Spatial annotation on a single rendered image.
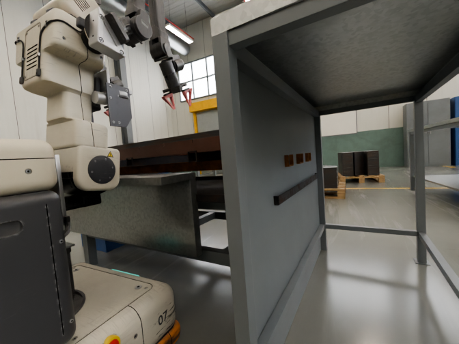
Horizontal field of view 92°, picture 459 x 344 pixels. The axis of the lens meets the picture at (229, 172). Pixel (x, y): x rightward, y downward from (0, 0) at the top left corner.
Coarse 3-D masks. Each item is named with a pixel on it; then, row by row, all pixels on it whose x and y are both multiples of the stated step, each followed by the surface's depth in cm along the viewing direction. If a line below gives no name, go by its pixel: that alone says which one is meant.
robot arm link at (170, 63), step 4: (164, 60) 97; (168, 60) 99; (172, 60) 100; (160, 64) 96; (164, 64) 96; (168, 64) 96; (172, 64) 98; (164, 68) 97; (168, 68) 97; (172, 68) 98; (164, 72) 98; (168, 72) 97; (172, 72) 98
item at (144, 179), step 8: (120, 176) 114; (128, 176) 108; (136, 176) 102; (144, 176) 97; (152, 176) 92; (160, 176) 88; (168, 176) 86; (176, 176) 90; (184, 176) 94; (192, 176) 98; (120, 184) 96; (128, 184) 93; (136, 184) 91; (144, 184) 88; (152, 184) 86; (160, 184) 84
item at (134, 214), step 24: (120, 192) 123; (144, 192) 113; (168, 192) 104; (192, 192) 98; (72, 216) 154; (96, 216) 138; (120, 216) 125; (144, 216) 115; (168, 216) 106; (192, 216) 98; (120, 240) 128; (144, 240) 117; (168, 240) 107; (192, 240) 100
